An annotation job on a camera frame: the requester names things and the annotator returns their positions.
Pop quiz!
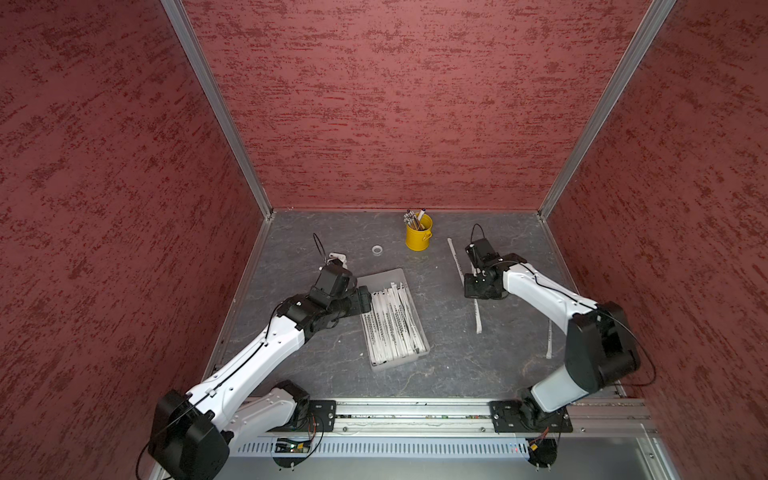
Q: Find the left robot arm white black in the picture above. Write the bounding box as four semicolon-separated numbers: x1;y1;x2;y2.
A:
144;254;371;479

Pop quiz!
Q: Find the white plastic clip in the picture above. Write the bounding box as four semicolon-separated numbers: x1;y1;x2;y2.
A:
328;252;347;265

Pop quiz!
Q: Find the left aluminium corner post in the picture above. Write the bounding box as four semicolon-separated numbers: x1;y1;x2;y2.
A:
161;0;274;221

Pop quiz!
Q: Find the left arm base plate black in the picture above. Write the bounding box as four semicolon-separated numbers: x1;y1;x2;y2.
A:
276;400;337;432

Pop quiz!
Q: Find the translucent plastic storage box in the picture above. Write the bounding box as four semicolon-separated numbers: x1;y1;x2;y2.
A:
358;268;431;372

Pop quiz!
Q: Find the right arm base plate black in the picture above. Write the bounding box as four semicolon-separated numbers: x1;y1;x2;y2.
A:
488;400;573;434

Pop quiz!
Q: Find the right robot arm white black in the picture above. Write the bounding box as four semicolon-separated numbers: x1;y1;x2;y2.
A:
464;238;641;419

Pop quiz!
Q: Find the aluminium corner post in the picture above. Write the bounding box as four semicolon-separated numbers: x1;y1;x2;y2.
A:
538;0;676;223
161;0;274;221

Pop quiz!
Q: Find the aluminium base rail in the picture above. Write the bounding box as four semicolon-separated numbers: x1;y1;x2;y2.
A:
167;395;658;438

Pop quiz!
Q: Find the perforated cable duct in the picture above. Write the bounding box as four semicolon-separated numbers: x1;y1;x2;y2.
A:
232;436;529;460

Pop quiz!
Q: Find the right aluminium corner post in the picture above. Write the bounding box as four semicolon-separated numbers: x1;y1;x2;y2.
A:
538;0;676;223

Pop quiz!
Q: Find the yellow metal cup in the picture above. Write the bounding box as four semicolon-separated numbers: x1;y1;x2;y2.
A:
405;214;433;252

